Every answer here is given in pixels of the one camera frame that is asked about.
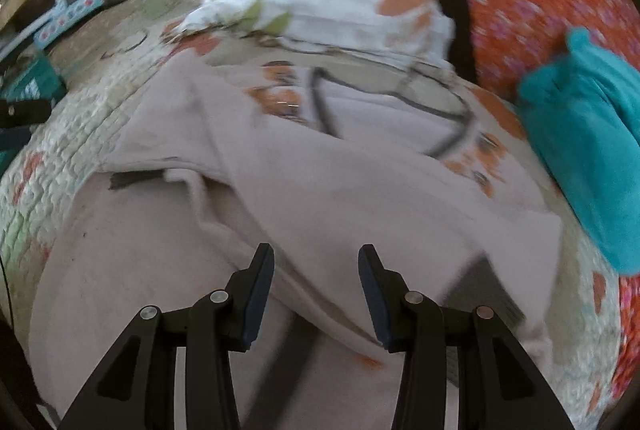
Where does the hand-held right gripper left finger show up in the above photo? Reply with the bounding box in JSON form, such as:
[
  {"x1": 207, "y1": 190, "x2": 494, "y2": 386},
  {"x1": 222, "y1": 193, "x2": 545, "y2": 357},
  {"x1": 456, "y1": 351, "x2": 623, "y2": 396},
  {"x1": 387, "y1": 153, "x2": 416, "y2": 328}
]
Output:
[{"x1": 59, "y1": 243, "x2": 275, "y2": 430}]

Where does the green cardboard box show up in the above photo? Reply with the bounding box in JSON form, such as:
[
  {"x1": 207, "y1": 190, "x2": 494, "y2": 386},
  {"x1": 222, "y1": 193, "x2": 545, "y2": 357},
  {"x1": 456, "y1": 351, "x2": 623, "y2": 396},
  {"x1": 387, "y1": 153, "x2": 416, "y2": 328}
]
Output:
[{"x1": 0, "y1": 53, "x2": 66, "y2": 161}]

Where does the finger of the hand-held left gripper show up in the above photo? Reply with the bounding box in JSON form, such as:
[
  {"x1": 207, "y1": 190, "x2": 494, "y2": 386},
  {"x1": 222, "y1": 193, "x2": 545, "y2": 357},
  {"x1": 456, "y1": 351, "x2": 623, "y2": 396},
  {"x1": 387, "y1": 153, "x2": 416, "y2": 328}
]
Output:
[{"x1": 0, "y1": 99, "x2": 53, "y2": 128}]

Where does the patchwork quilted bedspread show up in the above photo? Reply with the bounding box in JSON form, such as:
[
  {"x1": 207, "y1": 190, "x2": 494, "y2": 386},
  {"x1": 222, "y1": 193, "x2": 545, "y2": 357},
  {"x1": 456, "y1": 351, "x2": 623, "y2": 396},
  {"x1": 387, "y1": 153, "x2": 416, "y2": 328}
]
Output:
[{"x1": 0, "y1": 0, "x2": 621, "y2": 430}]

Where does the teal plush cloth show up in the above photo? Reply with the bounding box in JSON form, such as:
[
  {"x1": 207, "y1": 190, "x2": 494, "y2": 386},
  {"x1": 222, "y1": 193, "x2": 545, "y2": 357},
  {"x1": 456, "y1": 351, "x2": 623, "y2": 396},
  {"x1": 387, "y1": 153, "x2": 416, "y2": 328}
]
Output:
[{"x1": 515, "y1": 26, "x2": 640, "y2": 276}]

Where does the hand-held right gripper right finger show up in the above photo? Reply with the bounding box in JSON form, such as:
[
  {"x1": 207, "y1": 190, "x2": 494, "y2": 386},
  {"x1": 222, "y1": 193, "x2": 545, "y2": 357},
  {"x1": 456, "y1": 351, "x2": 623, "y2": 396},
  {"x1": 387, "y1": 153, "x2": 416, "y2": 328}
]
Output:
[{"x1": 357, "y1": 244, "x2": 576, "y2": 430}]

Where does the white box with coloured dots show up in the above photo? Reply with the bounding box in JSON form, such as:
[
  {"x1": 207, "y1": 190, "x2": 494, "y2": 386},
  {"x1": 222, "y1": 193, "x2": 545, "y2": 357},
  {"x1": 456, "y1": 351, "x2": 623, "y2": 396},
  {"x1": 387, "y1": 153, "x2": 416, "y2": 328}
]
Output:
[{"x1": 32, "y1": 0, "x2": 106, "y2": 48}]

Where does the white towel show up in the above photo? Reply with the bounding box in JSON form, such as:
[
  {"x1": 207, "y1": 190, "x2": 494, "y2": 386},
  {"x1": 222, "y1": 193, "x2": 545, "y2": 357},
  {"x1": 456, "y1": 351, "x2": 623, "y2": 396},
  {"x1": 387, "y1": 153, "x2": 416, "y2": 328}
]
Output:
[{"x1": 27, "y1": 55, "x2": 563, "y2": 430}]

